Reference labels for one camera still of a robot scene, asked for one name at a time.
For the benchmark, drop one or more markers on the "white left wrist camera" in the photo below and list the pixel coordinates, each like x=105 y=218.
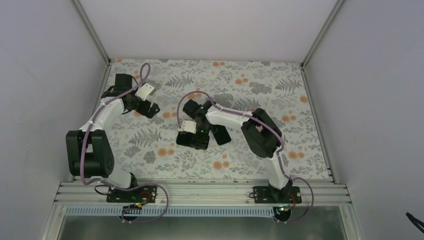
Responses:
x=145 y=90

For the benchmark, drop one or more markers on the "black phone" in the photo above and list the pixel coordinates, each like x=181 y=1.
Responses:
x=184 y=138

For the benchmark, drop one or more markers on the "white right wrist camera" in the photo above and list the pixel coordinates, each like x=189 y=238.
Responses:
x=188 y=126

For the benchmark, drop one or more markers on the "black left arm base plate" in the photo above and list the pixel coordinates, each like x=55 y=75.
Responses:
x=145 y=194

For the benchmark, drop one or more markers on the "dark green smartphone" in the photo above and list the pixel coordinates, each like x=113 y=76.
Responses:
x=220 y=134

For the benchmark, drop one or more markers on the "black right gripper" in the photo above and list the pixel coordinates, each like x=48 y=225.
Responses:
x=202 y=139

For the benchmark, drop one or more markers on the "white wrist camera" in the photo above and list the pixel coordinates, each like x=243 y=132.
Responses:
x=188 y=126
x=145 y=90

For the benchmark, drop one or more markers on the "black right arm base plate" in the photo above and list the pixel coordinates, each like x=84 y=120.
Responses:
x=271 y=195

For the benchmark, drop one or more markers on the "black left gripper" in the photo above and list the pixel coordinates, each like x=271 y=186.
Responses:
x=151 y=112

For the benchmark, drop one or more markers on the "floral patterned table mat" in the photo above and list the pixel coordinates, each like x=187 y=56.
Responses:
x=148 y=148

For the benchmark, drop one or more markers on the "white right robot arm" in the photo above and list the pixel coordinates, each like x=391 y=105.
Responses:
x=262 y=135

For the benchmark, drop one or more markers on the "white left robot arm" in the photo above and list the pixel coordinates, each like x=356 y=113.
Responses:
x=89 y=152

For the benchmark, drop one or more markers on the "black object at right edge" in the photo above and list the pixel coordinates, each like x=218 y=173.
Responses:
x=416 y=222

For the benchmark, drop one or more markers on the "aluminium mounting rail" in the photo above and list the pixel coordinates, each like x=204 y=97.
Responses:
x=227 y=193

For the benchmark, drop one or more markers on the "perforated cable duct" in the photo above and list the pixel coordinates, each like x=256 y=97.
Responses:
x=173 y=211

